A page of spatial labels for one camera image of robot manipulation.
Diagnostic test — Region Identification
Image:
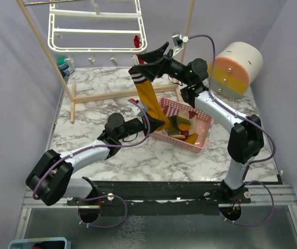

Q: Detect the wooden clothes rack frame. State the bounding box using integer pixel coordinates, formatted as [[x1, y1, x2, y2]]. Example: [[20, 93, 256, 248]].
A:
[[15, 0, 196, 124]]

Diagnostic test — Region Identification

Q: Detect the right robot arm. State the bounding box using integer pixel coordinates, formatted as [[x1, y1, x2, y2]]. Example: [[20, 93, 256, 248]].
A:
[[129, 43, 264, 203]]

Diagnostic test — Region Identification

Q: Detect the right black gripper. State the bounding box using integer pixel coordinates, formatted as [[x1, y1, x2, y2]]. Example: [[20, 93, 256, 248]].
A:
[[133, 43, 191, 86]]

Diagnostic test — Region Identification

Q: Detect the teal lidded jar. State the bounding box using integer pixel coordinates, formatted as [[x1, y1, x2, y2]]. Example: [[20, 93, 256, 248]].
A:
[[57, 56, 75, 76]]

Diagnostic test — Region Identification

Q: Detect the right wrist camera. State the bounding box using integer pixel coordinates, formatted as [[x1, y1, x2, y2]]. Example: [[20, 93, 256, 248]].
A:
[[172, 33, 189, 57]]

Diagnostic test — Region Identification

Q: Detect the white plastic clip hanger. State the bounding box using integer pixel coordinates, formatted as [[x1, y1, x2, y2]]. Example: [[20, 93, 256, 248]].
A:
[[54, 1, 138, 59]]

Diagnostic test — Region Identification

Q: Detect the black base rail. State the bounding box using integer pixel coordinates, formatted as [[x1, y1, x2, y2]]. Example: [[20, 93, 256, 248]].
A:
[[67, 181, 251, 216]]

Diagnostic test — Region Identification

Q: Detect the mustard striped-cuff sock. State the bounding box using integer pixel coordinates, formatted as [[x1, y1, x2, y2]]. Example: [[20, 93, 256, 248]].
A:
[[185, 133, 199, 145]]

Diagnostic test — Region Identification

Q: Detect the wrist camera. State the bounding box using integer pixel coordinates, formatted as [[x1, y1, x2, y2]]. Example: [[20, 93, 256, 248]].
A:
[[172, 33, 189, 57], [132, 100, 148, 117]]

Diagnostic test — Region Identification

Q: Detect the red patterned sock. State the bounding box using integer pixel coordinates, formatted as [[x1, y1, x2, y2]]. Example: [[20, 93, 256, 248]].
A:
[[133, 35, 145, 64]]

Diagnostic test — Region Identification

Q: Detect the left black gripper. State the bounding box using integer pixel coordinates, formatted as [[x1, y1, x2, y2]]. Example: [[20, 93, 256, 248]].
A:
[[117, 112, 165, 141]]

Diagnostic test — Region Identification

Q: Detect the olive striped sock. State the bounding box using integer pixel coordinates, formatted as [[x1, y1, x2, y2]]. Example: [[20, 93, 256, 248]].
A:
[[166, 115, 191, 137]]

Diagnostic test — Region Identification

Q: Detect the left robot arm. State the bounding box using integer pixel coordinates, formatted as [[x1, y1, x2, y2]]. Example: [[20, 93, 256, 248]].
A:
[[25, 113, 168, 206]]

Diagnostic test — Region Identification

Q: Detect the pink plastic basket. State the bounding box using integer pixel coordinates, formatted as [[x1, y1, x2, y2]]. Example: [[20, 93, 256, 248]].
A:
[[150, 98, 213, 153]]

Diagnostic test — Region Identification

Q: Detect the white round drawer cabinet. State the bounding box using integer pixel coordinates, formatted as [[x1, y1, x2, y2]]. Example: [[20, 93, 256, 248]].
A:
[[208, 41, 263, 99]]

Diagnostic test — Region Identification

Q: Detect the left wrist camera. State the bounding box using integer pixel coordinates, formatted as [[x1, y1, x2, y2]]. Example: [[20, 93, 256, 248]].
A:
[[132, 100, 148, 117]]

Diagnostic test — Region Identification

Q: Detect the maroon beige purple-striped sock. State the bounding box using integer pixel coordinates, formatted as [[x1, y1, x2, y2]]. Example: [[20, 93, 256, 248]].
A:
[[162, 106, 197, 137]]

